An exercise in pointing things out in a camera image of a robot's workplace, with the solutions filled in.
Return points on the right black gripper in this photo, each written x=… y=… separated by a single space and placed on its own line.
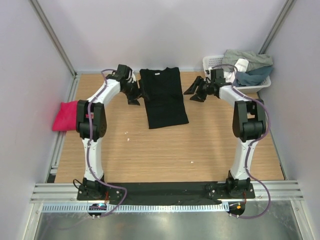
x=192 y=90

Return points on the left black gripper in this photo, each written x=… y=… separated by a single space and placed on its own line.
x=133 y=99

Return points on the black t shirt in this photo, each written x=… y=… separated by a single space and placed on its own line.
x=166 y=106

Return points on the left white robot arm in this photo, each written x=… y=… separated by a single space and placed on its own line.
x=91 y=124

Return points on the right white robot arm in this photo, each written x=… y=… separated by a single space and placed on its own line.
x=249 y=124

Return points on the white t shirt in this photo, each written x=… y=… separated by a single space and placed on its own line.
x=241 y=66

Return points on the teal blue t shirt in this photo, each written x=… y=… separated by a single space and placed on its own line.
x=253 y=77

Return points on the grey t shirt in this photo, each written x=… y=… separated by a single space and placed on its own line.
x=255 y=61

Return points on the folded pink t shirt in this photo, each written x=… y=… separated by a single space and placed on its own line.
x=65 y=119

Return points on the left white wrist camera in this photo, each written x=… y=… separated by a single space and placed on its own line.
x=132 y=78

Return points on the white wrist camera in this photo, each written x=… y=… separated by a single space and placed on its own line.
x=132 y=78
x=208 y=71

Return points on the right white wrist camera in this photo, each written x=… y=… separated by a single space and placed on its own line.
x=208 y=71

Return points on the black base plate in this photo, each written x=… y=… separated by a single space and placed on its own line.
x=164 y=193

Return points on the slotted cable duct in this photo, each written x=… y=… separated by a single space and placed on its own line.
x=104 y=208

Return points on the aluminium frame rail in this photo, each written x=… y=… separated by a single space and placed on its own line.
x=276 y=190

